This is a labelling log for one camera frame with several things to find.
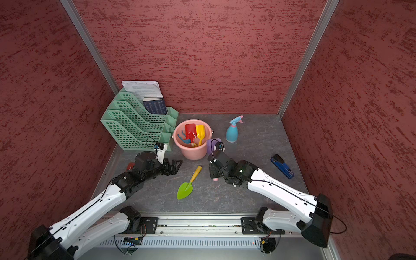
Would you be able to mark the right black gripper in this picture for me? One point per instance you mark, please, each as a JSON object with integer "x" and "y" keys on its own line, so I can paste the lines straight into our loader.
{"x": 213, "y": 173}

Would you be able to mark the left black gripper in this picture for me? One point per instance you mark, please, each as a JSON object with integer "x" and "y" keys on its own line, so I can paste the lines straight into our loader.
{"x": 174, "y": 169}

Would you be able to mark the green toy trowel yellow handle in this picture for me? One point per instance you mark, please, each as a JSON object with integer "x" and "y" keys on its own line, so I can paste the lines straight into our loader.
{"x": 186, "y": 188}

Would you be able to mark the purple toy shovel pink handle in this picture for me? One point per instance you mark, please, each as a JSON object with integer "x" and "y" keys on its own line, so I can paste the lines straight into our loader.
{"x": 214, "y": 144}

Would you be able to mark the blue toy rake yellow handle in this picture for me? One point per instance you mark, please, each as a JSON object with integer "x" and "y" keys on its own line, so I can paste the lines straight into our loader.
{"x": 183, "y": 138}

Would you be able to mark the teal pink spray bottle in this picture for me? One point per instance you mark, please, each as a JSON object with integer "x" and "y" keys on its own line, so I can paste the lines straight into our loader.
{"x": 232, "y": 131}

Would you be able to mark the red toy shovel wooden handle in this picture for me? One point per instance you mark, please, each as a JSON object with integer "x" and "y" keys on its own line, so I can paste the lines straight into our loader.
{"x": 191, "y": 133}

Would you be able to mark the yellow toy shovel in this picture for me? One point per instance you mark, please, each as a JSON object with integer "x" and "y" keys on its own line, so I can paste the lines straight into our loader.
{"x": 200, "y": 129}

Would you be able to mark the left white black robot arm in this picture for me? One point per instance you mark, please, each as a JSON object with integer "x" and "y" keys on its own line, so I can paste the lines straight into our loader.
{"x": 46, "y": 245}

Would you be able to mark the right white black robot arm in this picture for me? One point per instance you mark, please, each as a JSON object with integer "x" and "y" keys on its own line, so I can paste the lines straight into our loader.
{"x": 311, "y": 216}

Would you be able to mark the pink plastic bucket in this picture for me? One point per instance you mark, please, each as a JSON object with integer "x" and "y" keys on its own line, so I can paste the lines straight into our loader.
{"x": 189, "y": 152}

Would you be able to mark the red white card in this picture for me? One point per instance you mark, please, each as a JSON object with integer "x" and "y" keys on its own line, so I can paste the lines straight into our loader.
{"x": 130, "y": 166}

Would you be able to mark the blue black stapler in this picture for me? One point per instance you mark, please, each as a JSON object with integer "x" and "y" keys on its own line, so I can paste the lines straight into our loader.
{"x": 282, "y": 166}

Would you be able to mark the green mesh file organizer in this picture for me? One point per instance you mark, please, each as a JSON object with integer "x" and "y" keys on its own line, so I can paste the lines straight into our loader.
{"x": 134, "y": 128}

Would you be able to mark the dark blue book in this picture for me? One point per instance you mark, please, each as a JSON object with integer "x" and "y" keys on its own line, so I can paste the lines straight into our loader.
{"x": 155, "y": 105}

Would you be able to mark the white paper documents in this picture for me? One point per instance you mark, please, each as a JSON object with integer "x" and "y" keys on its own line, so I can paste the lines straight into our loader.
{"x": 143, "y": 89}

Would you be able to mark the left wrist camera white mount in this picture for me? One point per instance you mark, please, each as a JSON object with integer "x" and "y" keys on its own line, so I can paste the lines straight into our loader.
{"x": 160, "y": 148}

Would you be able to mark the aluminium front rail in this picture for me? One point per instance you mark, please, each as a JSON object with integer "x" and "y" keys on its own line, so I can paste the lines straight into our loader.
{"x": 168, "y": 225}

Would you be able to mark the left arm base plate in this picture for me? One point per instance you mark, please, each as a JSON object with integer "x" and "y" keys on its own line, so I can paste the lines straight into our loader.
{"x": 142, "y": 226}

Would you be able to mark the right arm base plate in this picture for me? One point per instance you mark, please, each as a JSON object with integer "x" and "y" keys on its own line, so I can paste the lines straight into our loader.
{"x": 250, "y": 226}

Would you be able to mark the left aluminium corner post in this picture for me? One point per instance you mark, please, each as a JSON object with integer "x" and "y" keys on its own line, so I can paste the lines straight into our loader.
{"x": 80, "y": 26}

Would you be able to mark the aluminium corner post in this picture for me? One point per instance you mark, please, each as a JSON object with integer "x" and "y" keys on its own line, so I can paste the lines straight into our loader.
{"x": 80, "y": 26}
{"x": 315, "y": 39}

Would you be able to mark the right aluminium corner post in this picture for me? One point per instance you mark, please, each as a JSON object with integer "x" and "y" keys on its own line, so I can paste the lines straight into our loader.
{"x": 315, "y": 39}

